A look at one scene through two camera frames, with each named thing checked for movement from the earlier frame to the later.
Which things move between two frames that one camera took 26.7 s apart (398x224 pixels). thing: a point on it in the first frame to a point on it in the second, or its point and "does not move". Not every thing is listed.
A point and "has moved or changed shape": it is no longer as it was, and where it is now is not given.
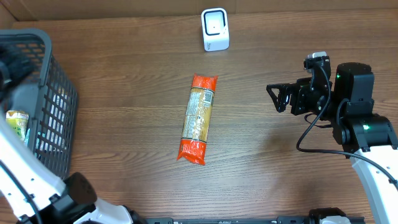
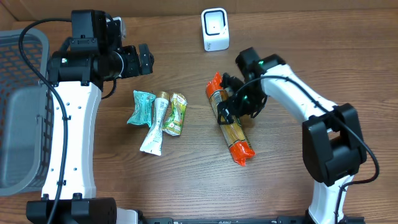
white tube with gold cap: x=53 y=140 has moved or changed shape
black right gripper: x=297 y=91 to x=235 y=104
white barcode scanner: x=214 y=23 does not move
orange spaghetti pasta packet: x=197 y=119 to x=217 y=93
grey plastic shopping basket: x=33 y=80 does not move
